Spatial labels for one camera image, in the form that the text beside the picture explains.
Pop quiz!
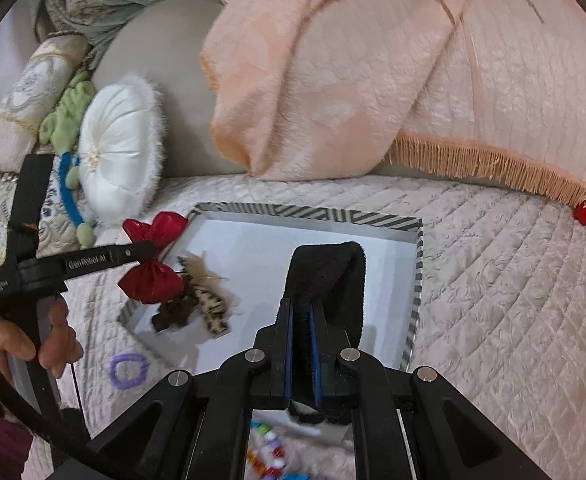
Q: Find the round white satin pillow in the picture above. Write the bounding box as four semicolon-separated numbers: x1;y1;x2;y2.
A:
78;75;166;223

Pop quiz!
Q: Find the leopard print hair bow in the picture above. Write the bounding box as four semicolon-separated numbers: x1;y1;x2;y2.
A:
152;255;231;337

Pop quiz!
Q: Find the person's left hand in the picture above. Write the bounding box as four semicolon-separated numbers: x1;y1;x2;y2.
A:
0;296;84;380

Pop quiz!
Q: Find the mixed colour bead bracelet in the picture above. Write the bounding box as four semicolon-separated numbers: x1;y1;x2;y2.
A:
247;421;288;480

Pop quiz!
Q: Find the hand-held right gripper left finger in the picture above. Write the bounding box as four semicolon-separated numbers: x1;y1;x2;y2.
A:
85;297;294;480

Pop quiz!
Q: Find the quilted cream sofa cover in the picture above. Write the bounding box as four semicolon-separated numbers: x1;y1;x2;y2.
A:
0;175;586;480

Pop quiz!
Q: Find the green and blue plush toy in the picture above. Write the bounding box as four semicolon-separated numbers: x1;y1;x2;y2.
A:
40;72;98;248

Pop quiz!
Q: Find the beige sofa backrest cushion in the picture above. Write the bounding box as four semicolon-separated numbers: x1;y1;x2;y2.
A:
93;0;254;178

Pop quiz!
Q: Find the black fuzzy hair clip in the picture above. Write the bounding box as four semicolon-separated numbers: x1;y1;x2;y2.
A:
283;241;368;425

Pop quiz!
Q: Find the black cable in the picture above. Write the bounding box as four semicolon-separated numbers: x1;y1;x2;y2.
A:
0;322;144;480

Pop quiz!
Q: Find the peach fringed blanket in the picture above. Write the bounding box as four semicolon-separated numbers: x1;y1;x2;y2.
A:
200;0;586;216

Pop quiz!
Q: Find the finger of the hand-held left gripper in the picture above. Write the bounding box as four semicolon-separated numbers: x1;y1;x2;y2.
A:
64;241;156;281

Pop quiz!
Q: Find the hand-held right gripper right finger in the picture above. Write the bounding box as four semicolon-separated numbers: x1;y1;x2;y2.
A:
309;302;554;480

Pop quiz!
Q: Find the purple bead bracelet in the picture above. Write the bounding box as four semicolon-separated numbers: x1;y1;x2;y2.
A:
109;352;150;391

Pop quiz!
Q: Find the striped rim white tray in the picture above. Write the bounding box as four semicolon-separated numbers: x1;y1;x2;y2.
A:
118;202;424;448

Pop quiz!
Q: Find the cream patterned bolster pillow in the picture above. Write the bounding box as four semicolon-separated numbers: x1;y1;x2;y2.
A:
0;35;91;176

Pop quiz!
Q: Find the red satin hair bow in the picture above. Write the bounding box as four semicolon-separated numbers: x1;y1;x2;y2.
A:
118;211;190;305

